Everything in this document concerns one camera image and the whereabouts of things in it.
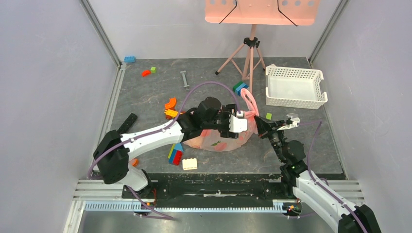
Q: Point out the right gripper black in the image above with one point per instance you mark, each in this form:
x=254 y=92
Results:
x=270 y=129

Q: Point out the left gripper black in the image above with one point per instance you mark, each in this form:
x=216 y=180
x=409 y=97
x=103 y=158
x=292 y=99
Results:
x=228 y=109

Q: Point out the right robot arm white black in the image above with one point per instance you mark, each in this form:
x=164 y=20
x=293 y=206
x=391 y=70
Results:
x=300 y=181

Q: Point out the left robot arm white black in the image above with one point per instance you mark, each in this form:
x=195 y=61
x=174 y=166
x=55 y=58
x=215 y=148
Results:
x=114 y=154

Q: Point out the green blue grey brick stack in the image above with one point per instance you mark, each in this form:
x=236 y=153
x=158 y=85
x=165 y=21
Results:
x=238 y=87

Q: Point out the white plastic basket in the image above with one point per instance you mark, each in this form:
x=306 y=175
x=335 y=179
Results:
x=294 y=87

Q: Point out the yellow orange toy car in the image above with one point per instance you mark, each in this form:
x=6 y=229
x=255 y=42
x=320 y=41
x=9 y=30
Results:
x=170 y=114

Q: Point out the orange curved toy piece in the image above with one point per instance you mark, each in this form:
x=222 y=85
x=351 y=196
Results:
x=171 y=104

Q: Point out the cream white toy brick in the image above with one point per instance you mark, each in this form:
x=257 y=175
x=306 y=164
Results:
x=189 y=164

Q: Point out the multicolour stacked brick block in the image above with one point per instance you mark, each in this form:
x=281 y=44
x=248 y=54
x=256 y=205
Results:
x=175 y=154

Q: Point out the grey toy bar piece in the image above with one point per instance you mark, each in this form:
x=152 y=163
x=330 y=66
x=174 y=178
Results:
x=185 y=84

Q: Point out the red arch toy brick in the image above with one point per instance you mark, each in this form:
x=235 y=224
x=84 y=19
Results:
x=145 y=73

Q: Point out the orange toy piece near base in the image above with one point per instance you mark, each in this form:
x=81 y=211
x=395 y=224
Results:
x=134 y=162

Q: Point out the blue toy brick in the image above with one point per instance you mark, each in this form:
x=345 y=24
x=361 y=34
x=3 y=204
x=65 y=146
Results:
x=129 y=59

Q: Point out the pink music stand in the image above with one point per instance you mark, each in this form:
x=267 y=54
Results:
x=257 y=12

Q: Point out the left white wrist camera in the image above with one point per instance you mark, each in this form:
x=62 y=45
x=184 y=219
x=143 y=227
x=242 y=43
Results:
x=238 y=122

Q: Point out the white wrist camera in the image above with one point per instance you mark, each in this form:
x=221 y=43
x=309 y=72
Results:
x=238 y=122
x=291 y=122

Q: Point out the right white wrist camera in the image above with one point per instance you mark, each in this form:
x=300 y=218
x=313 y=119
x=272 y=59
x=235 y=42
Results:
x=291 y=122

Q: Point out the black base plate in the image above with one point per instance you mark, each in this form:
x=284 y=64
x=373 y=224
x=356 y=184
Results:
x=208 y=190

